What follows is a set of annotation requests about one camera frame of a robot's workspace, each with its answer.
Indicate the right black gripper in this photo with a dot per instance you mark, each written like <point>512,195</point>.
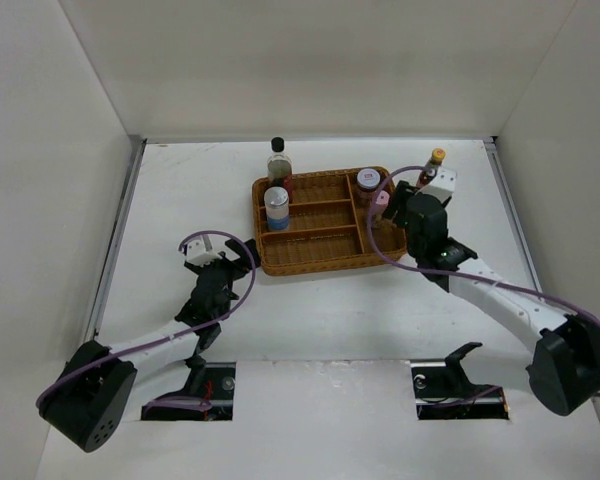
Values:
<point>400,197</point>

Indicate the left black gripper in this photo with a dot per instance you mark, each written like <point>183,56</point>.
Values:
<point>234,265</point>

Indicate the pink lid spice bottle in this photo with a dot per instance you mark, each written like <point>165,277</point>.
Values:
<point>378,208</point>

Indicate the white lid glass jar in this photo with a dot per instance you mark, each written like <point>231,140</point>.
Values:
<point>367,182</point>

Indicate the silver lid spice jar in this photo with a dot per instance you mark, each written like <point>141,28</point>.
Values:
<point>276,202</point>

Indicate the dark sauce bottle black cap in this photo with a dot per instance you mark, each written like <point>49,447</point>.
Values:
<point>279,167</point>

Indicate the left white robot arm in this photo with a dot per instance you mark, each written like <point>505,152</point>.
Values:
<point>87,401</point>

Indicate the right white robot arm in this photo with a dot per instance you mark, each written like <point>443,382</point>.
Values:
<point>564,342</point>

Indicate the red sauce bottle yellow cap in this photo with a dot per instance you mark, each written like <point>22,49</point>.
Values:
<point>434,165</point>

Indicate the brown wicker divided tray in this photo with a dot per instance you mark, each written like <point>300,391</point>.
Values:
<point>327,229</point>

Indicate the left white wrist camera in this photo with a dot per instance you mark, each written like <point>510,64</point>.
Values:
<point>199,252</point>

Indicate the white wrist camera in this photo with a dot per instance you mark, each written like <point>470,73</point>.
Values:
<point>441,184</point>
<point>199,252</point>

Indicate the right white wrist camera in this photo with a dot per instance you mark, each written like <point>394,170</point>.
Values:
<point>441,184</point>

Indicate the right metal table rail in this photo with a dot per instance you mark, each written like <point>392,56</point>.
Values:
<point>491,149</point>

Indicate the metal table rail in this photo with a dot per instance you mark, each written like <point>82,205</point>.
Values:
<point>95,311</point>
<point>491,149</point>

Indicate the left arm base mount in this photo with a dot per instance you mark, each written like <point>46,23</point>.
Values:
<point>206,396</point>

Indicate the left metal table rail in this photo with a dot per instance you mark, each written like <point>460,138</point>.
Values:
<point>95,311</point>

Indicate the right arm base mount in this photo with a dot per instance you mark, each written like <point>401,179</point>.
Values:
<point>444,392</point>

